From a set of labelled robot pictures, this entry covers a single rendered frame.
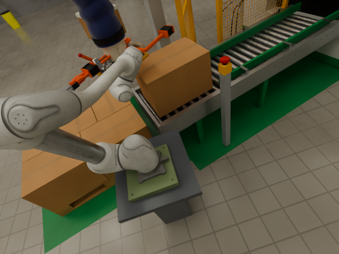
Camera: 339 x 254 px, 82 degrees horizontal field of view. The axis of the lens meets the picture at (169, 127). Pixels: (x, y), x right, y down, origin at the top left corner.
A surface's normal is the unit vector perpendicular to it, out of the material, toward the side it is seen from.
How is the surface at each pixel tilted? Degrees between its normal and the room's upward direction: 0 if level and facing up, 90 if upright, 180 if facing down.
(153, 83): 90
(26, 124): 53
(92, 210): 0
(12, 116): 59
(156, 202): 0
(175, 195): 0
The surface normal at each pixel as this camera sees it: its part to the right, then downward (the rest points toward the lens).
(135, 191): -0.27, -0.66
